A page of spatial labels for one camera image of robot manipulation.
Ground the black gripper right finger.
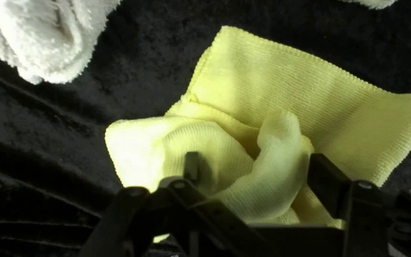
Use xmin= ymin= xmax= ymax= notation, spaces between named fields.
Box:
xmin=307 ymin=153 xmax=352 ymax=227

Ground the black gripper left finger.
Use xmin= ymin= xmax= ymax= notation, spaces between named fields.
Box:
xmin=183 ymin=151 xmax=202 ymax=185

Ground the yellow-green towel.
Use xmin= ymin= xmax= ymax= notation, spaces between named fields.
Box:
xmin=105 ymin=25 xmax=411 ymax=225

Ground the white towel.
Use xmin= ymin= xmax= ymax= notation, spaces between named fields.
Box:
xmin=0 ymin=0 xmax=123 ymax=84

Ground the black velvet table cloth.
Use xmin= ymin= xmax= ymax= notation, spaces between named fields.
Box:
xmin=0 ymin=0 xmax=411 ymax=257

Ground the pale yellow cloth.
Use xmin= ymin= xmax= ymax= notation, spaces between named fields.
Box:
xmin=343 ymin=0 xmax=397 ymax=10

